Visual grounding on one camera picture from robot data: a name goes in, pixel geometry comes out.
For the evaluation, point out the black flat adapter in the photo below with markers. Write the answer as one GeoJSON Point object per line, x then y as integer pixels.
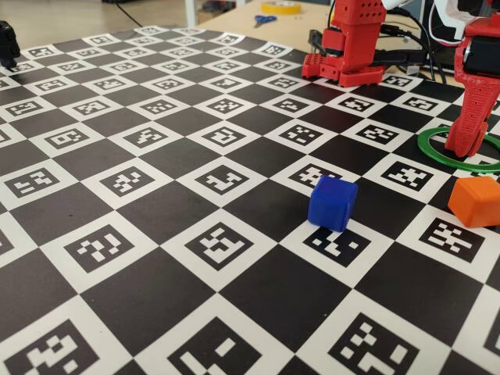
{"type": "Point", "coordinates": [394, 58]}

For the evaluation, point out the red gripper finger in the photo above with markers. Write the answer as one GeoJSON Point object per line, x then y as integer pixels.
{"type": "Point", "coordinates": [474, 109]}

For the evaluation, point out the black camera stand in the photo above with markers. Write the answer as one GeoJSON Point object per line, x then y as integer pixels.
{"type": "Point", "coordinates": [8, 47]}

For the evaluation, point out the blue cube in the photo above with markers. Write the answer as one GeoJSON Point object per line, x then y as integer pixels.
{"type": "Point", "coordinates": [332, 203]}

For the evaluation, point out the orange cube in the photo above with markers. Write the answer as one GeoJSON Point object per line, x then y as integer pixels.
{"type": "Point", "coordinates": [476, 203]}

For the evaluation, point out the black white marker checkerboard mat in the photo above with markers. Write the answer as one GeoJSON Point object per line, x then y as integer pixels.
{"type": "Point", "coordinates": [156, 273]}

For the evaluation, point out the white table leg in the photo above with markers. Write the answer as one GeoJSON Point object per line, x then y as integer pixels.
{"type": "Point", "coordinates": [190, 11]}

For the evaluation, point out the yellow tape roll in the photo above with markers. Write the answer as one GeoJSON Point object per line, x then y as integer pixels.
{"type": "Point", "coordinates": [281, 8]}

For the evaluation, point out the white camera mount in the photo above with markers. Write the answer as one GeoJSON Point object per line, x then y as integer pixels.
{"type": "Point", "coordinates": [445, 11]}

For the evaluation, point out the red robot arm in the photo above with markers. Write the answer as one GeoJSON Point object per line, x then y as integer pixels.
{"type": "Point", "coordinates": [359, 39]}

